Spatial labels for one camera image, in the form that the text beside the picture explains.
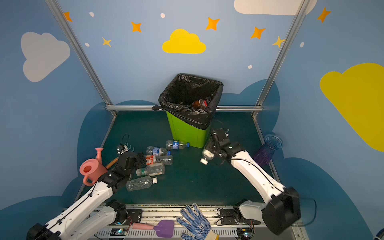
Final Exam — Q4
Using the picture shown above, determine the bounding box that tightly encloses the blue label water bottle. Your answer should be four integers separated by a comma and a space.
146, 146, 171, 156

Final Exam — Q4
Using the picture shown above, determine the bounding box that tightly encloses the green label square bottle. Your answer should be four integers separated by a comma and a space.
200, 149, 215, 165

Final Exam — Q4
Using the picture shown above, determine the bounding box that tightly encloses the clear bottle white cap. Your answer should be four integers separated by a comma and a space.
126, 176, 158, 192

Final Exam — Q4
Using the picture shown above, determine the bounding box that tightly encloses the clear bottle red cap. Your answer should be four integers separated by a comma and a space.
146, 155, 173, 166

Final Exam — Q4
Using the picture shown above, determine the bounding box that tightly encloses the brown sauce bottle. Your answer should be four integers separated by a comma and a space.
191, 99, 206, 109

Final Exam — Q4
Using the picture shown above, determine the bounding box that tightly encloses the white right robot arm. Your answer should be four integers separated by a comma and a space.
201, 128, 301, 236

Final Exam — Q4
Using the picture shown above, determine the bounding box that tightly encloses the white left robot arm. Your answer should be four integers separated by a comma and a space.
26, 152, 146, 240

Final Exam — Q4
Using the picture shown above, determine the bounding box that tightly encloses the green plastic bin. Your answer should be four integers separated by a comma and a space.
167, 112, 211, 148

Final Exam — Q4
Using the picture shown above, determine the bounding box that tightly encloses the black bin liner bag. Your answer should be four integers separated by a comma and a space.
157, 74, 224, 130

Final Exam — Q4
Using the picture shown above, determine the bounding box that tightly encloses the clear bottle green cap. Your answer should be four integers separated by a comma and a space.
136, 163, 165, 177

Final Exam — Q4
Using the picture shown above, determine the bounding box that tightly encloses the blue label bottle behind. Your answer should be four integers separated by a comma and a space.
166, 140, 190, 150

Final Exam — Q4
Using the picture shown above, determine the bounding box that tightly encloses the pink toy watering can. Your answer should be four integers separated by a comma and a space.
80, 148, 108, 187

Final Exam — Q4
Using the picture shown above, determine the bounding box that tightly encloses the purple plastic vase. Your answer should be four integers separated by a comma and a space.
253, 134, 283, 167

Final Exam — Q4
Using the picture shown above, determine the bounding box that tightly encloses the purple toy shovel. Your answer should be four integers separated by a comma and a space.
132, 220, 175, 239

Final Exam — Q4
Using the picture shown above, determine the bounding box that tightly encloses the blue dotted work glove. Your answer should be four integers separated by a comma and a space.
177, 203, 219, 240

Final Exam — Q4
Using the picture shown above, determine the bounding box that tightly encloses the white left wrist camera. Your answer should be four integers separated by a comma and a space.
117, 145, 131, 155

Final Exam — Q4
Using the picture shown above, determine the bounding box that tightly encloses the aluminium frame rail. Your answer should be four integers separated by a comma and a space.
106, 105, 263, 112

